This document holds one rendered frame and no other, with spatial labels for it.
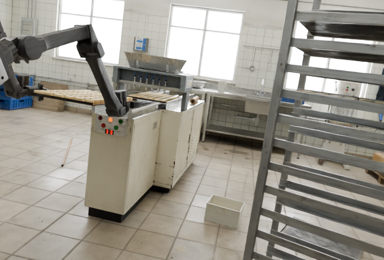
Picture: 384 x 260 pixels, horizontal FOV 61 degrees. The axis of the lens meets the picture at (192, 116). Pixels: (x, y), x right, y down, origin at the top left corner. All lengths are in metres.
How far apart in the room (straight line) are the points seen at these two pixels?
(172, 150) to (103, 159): 0.78
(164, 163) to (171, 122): 0.41
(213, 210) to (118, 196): 0.81
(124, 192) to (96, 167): 0.29
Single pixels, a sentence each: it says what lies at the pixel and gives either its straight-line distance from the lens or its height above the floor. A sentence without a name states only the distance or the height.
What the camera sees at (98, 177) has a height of 0.34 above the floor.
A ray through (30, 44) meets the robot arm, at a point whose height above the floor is 1.28.
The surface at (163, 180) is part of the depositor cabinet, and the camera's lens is 3.20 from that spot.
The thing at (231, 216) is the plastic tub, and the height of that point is 0.10.
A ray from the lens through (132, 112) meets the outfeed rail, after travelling 2.38.
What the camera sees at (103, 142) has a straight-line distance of 2.54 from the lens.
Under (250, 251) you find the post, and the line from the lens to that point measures 1.34.
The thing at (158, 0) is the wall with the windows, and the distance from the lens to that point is 6.50.
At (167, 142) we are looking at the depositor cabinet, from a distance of 3.09.
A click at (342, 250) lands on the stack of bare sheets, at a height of 0.02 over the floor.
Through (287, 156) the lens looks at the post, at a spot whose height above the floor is 0.91.
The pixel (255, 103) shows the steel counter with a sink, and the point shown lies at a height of 0.78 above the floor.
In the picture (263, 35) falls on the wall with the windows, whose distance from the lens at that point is 6.17.
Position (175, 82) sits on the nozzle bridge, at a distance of 3.08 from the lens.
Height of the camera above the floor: 1.29
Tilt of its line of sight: 9 degrees down
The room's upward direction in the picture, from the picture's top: 8 degrees clockwise
